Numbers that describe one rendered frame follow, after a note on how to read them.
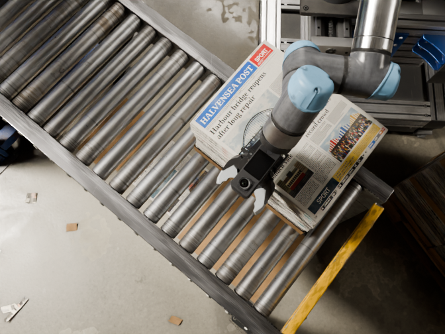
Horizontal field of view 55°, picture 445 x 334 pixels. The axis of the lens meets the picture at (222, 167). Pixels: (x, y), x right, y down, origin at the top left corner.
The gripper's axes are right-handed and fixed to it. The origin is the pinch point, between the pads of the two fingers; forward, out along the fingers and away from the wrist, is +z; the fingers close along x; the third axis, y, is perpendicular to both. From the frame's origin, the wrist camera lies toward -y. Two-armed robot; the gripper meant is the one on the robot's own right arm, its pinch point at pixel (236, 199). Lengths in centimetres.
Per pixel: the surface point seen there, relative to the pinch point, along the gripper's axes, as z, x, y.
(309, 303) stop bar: 19.0, -29.9, 4.9
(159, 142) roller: 16.7, 29.1, 13.2
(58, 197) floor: 103, 72, 23
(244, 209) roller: 16.5, -1.8, 13.3
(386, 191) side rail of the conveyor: 1.3, -29.3, 38.7
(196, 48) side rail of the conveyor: 1, 40, 39
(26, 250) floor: 117, 66, 1
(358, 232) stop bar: 7.3, -29.4, 24.7
